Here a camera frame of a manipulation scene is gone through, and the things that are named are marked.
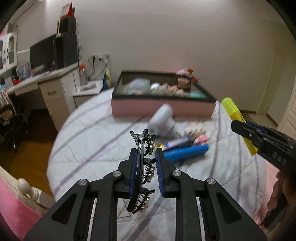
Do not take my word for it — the yellow highlighter pen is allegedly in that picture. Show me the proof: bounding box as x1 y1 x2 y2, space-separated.
222 97 257 156

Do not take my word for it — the pink white block figure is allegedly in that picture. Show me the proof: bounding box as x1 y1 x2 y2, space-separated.
184 122 209 146

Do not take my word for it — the blue gold rectangular box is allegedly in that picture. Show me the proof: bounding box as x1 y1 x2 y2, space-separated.
155 136 192 151

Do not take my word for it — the teal brush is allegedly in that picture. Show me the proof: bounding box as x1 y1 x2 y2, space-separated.
190 91 207 99

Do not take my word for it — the blue highlighter pen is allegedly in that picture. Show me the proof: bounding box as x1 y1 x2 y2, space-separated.
164 144 209 163

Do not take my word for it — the black hair claw clip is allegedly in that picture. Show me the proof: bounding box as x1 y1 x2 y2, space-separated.
127 129 156 214

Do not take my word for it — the white door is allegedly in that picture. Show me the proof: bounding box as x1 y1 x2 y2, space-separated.
277 80 296 139

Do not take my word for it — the pink blanket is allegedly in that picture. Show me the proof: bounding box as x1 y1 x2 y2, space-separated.
1 178 46 240

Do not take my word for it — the striped white bed quilt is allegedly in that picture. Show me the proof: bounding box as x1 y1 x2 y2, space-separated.
46 89 271 241

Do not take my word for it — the rose gold metal cup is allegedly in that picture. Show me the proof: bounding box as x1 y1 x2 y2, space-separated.
178 78 191 90

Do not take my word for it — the white bedside table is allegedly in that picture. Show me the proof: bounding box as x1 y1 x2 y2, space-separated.
73 80 103 107

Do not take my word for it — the pink black storage box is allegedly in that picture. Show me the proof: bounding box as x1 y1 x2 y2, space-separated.
111 70 216 118

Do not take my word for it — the white desk with drawers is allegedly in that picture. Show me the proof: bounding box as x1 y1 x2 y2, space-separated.
6 63 80 131

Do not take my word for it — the orange cap bottle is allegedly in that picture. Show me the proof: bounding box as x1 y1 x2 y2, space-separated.
79 63 88 85

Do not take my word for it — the black computer monitor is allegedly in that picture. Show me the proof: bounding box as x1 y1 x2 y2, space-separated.
30 34 56 69

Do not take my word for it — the black computer tower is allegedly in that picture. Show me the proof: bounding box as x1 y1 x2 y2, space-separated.
54 17 78 69

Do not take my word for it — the white glass door cabinet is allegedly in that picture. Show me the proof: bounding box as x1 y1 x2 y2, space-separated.
0 32 17 74

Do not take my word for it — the white bed post knob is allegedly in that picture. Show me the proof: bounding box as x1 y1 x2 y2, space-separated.
17 178 55 209

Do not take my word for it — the wall power outlet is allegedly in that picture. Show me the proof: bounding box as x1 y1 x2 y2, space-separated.
90 52 111 61

